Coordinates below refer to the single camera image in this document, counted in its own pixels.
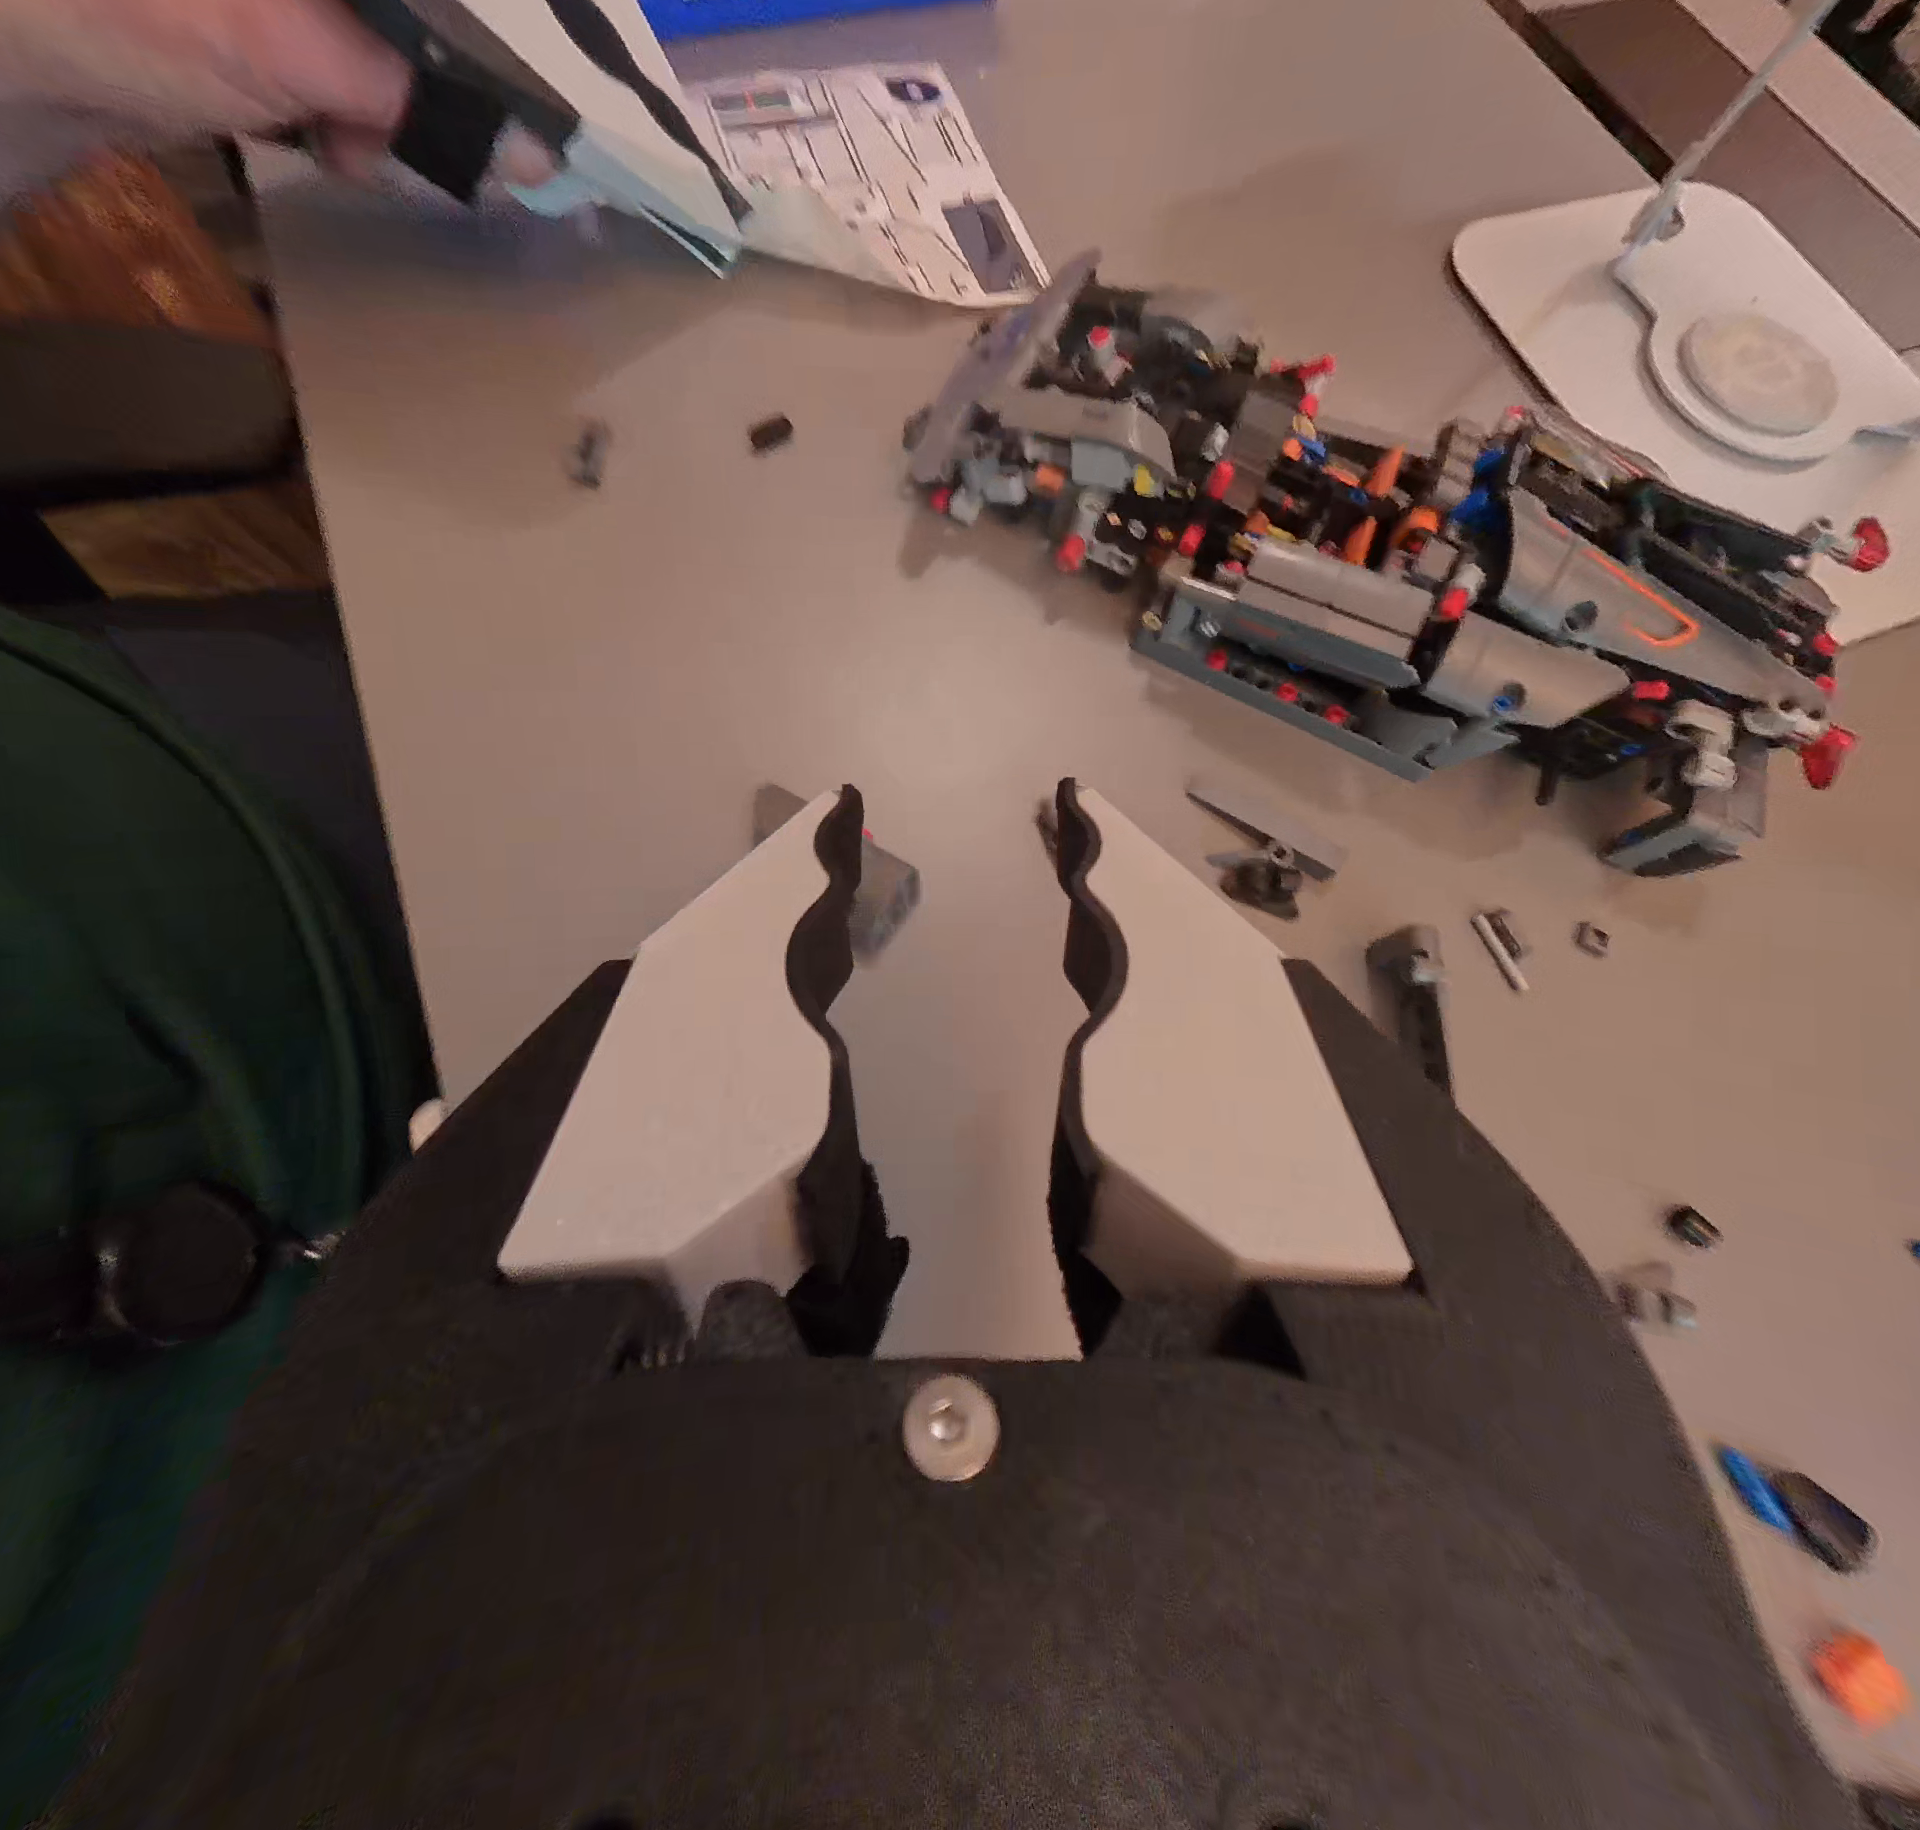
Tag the lego sticker sheet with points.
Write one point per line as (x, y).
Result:
(885, 165)

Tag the blue lego pin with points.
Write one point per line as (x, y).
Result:
(1756, 1486)

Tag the black lego cylinder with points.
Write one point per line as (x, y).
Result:
(1693, 1227)

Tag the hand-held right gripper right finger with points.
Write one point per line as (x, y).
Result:
(1230, 1111)

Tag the dark grey two-hole lego piece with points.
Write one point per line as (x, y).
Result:
(589, 452)

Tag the black office chair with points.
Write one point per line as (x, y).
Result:
(135, 405)

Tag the dark grey lego liftarm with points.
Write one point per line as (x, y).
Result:
(888, 891)

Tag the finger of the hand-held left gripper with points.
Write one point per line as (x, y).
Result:
(631, 16)
(525, 30)

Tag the grey flat lego tile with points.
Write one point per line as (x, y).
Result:
(1268, 825)

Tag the person's left hand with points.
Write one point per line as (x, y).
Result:
(150, 16)

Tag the black angled lego piece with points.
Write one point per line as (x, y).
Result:
(1261, 881)

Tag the light grey lego axle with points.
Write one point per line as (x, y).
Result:
(1496, 948)

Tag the person's green shirt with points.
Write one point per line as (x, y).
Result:
(165, 960)

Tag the black two-hole lego piece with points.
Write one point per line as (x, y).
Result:
(771, 433)

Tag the white book stand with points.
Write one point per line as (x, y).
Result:
(1726, 345)

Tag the grey black lego car model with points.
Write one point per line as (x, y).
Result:
(1350, 555)

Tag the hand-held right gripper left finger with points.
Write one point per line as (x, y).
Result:
(675, 1111)

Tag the orange lego piece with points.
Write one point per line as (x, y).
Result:
(1857, 1676)

